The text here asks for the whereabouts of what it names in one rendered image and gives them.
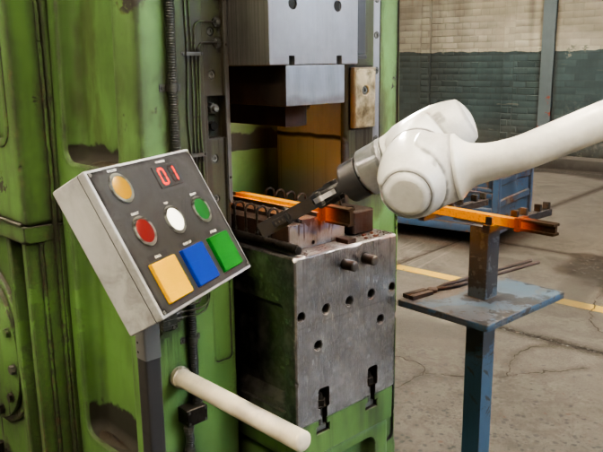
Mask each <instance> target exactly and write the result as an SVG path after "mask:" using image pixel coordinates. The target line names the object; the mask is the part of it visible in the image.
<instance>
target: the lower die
mask: <svg viewBox="0 0 603 452"><path fill-rule="evenodd" d="M239 200H241V201H243V202H244V204H245V206H246V204H248V203H253V204H254V205H255V206H256V208H258V206H260V205H264V206H265V207H266V208H267V211H268V210H269V209H270V208H272V207H275V208H277V209H278V211H279V212H281V211H282V210H283V209H282V208H283V207H285V206H286V207H287V208H291V206H287V205H282V204H274V203H269V202H265V201H260V200H256V199H251V198H247V197H242V196H233V201H234V203H235V202H237V201H239ZM231 210H232V229H233V226H234V220H233V209H232V203H231ZM275 214H276V210H272V211H271V212H270V215H269V217H271V216H273V215H275ZM266 219H267V214H265V209H264V208H263V207H261V208H259V210H258V223H261V222H262V221H264V220H266ZM300 220H301V221H300V222H298V223H297V222H296V221H295V222H293V223H292V224H290V225H288V226H286V227H284V228H282V229H281V230H279V231H277V232H275V233H273V234H271V238H272V239H278V240H281V241H285V242H289V243H293V244H296V245H298V246H299V247H301V249H303V248H309V247H313V246H317V245H319V244H323V243H327V242H330V241H334V240H336V237H339V236H344V235H345V226H340V225H335V224H331V223H327V222H325V221H319V212H315V211H311V212H309V213H307V214H305V215H304V216H302V217H300ZM236 225H237V230H242V231H244V229H245V221H244V210H243V205H242V203H238V204H237V205H236ZM247 228H248V230H249V233H253V234H255V232H256V214H255V213H254V207H253V205H249V206H248V208H247ZM313 240H314V241H315V243H314V244H312V241H313Z"/></svg>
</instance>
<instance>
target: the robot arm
mask: <svg viewBox="0 0 603 452"><path fill-rule="evenodd" d="M477 138H478V134H477V129H476V123H475V121H474V119H473V117H472V115H471V113H470V112H469V111H468V109H467V108H466V107H465V106H464V105H463V104H462V103H460V102H459V101H457V100H445V101H442V102H438V103H435V104H432V105H430V106H428V107H426V108H423V109H420V110H418V111H416V113H414V114H412V115H410V116H408V117H406V118H404V119H403V120H401V121H400V122H398V123H397V124H395V125H394V126H393V127H392V128H390V130H389V131H388V132H387V133H386V134H385V135H383V136H382V137H380V138H377V139H375V140H374V141H373V142H371V143H369V144H367V145H365V146H364V147H363V148H361V149H359V150H357V151H356V152H355V153H354V157H353V158H351V159H350V160H348V161H345V162H343V163H342V164H340V165H338V167H337V169H336V175H337V178H338V181H336V179H333V180H331V181H329V182H328V183H326V184H325V185H323V187H322V188H320V189H318V190H316V191H314V192H313V193H312V196H310V197H308V198H307V199H305V200H303V201H301V202H299V203H298V204H296V205H294V206H291V208H287V207H286V206H285V207H283V208H282V209H283V210H282V211H281V212H279V213H277V214H275V215H273V216H271V217H270V218H268V219H266V220H264V221H262V222H261V223H259V224H257V226H258V229H259V230H260V232H261V234H262V236H263V238H266V237H268V236H269V235H271V234H273V233H275V232H277V231H279V230H281V229H282V228H284V227H286V226H288V225H290V224H292V223H293V222H295V221H296V222H297V223H298V222H300V221H301V220H300V217H302V216H304V215H305V214H307V213H309V212H311V211H313V210H315V209H317V208H320V209H322V208H324V207H326V206H327V205H329V204H334V203H336V202H339V201H340V200H341V199H344V198H345V194H346V195H348V197H349V198H350V199H351V200H353V201H355V202H359V201H361V200H363V199H364V198H366V197H367V196H370V195H372V194H375V195H378V194H379V193H380V197H381V200H382V202H383V203H384V204H385V205H386V206H387V207H388V209H389V210H390V211H392V212H393V213H394V214H396V215H398V216H400V217H403V218H407V219H417V218H422V217H425V216H427V215H430V214H432V213H434V212H435V211H438V210H440V209H441V208H442V207H444V206H446V205H448V204H452V203H455V202H457V201H459V200H464V198H465V197H466V195H467V194H468V192H469V191H470V190H471V189H472V188H473V187H476V186H478V185H480V184H483V183H485V182H489V181H492V180H496V179H499V178H505V177H509V176H511V175H514V174H517V173H520V172H522V171H525V170H530V169H533V168H535V167H537V166H540V165H542V164H545V163H547V162H550V161H553V160H556V159H558V158H561V157H564V156H565V155H568V154H570V153H573V152H577V151H579V150H581V149H584V148H586V147H589V146H592V145H593V144H596V143H600V142H603V100H601V101H599V102H596V103H594V104H591V105H589V106H587V107H585V108H583V109H579V110H577V111H574V112H573V113H571V114H568V115H566V116H564V117H560V118H558V119H556V120H554V121H551V122H549V123H547V124H544V125H542V126H539V127H537V128H535V129H532V130H530V131H528V132H526V133H523V134H521V135H516V136H514V137H511V138H508V139H504V140H500V141H496V142H490V143H474V142H475V141H476V139H477Z"/></svg>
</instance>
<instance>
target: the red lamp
mask: <svg viewBox="0 0 603 452"><path fill-rule="evenodd" d="M136 230H137V232H138V234H139V236H140V237H141V238H142V239H143V240H145V241H147V242H152V241H153V240H154V237H155V235H154V230H153V227H152V226H151V224H150V223H149V222H147V221H146V220H143V219H139V220H138V221H137V222H136Z"/></svg>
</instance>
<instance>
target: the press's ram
mask: <svg viewBox="0 0 603 452"><path fill-rule="evenodd" d="M226 6H227V33H228V60H229V66H239V65H356V64H357V38H358V0H226Z"/></svg>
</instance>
